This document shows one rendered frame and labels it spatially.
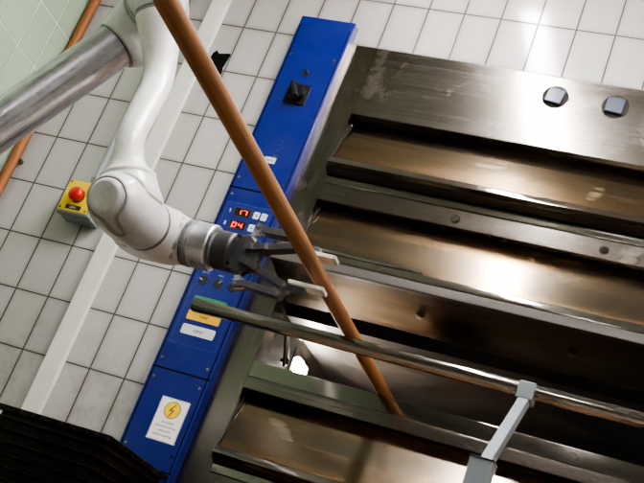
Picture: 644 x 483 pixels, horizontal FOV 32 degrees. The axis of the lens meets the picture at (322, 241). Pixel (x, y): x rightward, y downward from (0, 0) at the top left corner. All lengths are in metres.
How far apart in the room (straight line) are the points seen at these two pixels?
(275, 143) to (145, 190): 0.98
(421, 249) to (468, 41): 0.61
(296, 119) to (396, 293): 0.63
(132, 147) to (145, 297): 0.87
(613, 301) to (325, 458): 0.74
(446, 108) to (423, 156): 0.15
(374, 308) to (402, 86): 0.64
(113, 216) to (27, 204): 1.21
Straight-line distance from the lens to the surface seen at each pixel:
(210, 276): 2.82
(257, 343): 2.75
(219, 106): 1.58
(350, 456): 2.60
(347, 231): 2.83
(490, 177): 2.82
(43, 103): 2.43
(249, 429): 2.68
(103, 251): 2.99
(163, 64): 2.30
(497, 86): 2.97
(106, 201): 1.99
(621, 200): 2.77
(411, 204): 2.82
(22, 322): 3.02
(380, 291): 2.60
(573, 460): 2.53
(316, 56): 3.09
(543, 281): 2.69
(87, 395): 2.86
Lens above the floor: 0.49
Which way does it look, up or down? 21 degrees up
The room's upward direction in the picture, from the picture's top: 21 degrees clockwise
